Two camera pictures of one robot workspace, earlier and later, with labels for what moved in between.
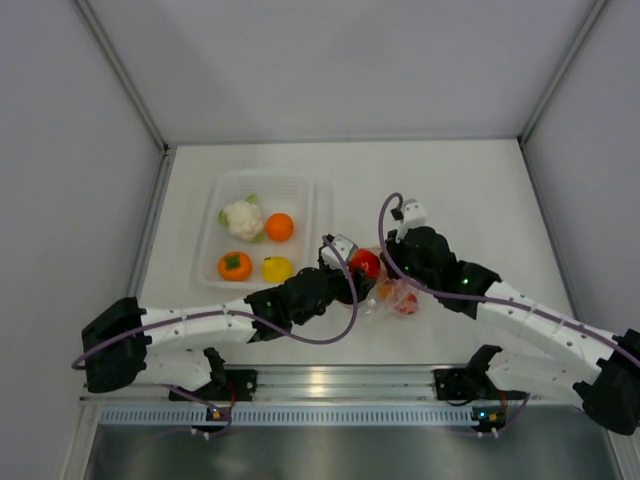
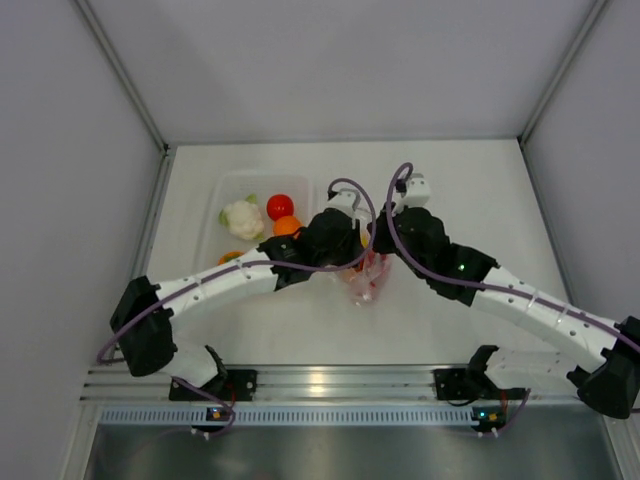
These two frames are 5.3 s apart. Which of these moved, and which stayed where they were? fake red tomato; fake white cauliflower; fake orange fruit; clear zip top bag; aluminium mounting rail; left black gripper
Moved: fake orange fruit; clear zip top bag; fake red tomato; left black gripper
Stayed: fake white cauliflower; aluminium mounting rail
